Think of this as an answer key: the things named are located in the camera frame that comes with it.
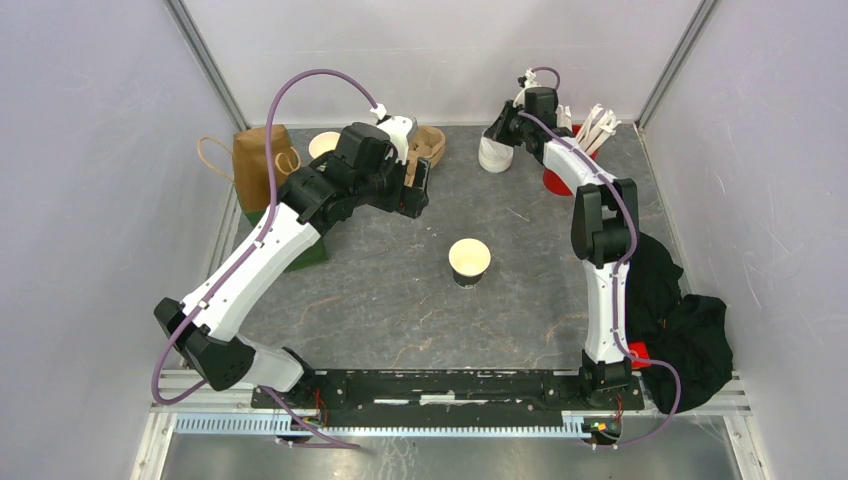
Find black paper coffee cup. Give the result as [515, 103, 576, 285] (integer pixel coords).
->
[448, 238, 492, 288]

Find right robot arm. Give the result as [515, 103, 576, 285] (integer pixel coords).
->
[481, 86, 639, 408]

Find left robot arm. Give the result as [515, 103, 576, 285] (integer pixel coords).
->
[154, 116, 429, 408]

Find stack of white lids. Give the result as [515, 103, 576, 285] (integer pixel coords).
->
[478, 136, 514, 174]

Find cardboard cup carrier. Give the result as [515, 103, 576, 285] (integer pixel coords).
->
[404, 125, 446, 187]

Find red straw holder cup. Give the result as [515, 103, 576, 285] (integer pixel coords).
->
[541, 123, 602, 198]

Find stack of paper cups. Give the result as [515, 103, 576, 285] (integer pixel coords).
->
[308, 131, 340, 159]

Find green box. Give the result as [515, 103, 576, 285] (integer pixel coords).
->
[244, 211, 329, 273]

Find brown paper bag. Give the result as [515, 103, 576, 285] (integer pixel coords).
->
[197, 124, 302, 216]

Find red card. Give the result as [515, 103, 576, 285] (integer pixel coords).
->
[628, 342, 651, 370]

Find black cloth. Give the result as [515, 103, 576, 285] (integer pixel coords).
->
[625, 233, 733, 414]

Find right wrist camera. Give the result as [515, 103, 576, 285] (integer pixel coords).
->
[513, 68, 540, 107]

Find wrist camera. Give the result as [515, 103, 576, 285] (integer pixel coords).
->
[513, 68, 540, 107]
[370, 103, 418, 166]

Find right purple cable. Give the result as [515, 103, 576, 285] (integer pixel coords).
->
[517, 66, 682, 452]

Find purple cable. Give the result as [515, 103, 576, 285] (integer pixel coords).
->
[150, 68, 386, 452]
[517, 66, 682, 452]

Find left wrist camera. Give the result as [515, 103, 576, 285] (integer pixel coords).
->
[370, 103, 418, 166]

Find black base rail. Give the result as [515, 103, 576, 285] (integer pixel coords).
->
[280, 369, 645, 428]

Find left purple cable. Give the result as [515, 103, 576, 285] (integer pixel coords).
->
[150, 68, 386, 452]

